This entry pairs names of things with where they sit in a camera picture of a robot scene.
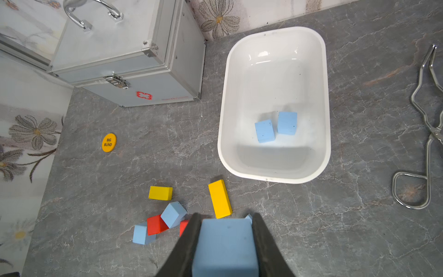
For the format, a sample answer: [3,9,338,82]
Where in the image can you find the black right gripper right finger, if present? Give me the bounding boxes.
[252,212,295,277]

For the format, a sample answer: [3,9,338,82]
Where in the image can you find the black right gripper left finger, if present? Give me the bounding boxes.
[156,213,202,277]

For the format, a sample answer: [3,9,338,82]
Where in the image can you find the blue cube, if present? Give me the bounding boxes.
[255,120,275,143]
[278,111,298,135]
[160,202,187,229]
[132,222,156,245]
[192,219,259,277]

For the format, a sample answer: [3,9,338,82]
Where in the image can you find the red long block centre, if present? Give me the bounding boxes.
[180,220,189,237]

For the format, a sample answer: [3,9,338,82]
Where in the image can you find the small red block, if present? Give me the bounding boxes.
[147,215,169,236]

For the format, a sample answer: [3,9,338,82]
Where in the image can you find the long blue block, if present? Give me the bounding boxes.
[245,214,253,224]

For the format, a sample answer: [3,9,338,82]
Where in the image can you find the yellow long block top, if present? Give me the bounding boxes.
[208,180,233,219]

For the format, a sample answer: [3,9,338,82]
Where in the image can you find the yellow block far left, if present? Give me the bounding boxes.
[148,186,173,201]

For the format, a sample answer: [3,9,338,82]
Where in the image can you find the yellow big blind chip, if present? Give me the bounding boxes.
[102,133,117,152]

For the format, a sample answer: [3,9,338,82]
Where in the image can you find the white plastic tray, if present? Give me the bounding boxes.
[218,27,331,184]

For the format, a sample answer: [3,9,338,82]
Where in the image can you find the silver aluminium first aid case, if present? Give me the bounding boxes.
[49,1,206,107]

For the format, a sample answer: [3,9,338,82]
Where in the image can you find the metal wire tongs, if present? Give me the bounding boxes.
[392,43,443,211]

